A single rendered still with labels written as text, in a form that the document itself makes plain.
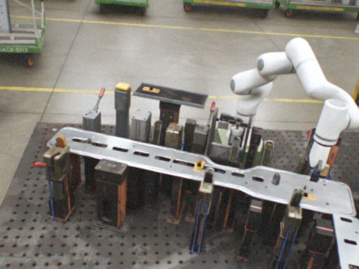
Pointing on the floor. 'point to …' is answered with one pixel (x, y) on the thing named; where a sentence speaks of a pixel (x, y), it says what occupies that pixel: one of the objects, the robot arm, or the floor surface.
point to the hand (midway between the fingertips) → (313, 172)
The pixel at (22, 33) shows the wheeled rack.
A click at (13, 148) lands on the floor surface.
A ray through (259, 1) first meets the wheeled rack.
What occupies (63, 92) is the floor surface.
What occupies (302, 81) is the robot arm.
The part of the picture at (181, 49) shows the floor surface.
